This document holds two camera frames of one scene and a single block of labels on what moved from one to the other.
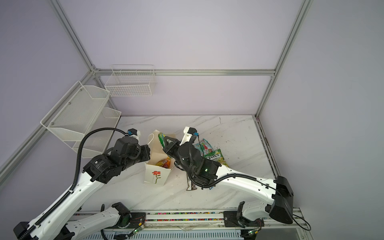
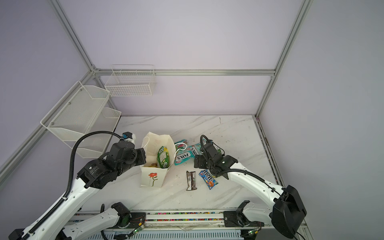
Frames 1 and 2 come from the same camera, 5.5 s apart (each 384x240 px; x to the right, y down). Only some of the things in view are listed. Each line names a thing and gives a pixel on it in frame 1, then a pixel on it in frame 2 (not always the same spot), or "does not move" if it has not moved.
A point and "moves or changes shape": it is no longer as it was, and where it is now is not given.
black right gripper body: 172,150 -> 202,163
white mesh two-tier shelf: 82,109 does not move
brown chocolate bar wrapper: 191,185 does not move
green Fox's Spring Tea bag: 161,137 -> 163,157
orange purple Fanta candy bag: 165,163 -> 155,165
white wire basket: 131,80 does not move
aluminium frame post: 73,34 does not move
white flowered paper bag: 157,169 moves or changes shape
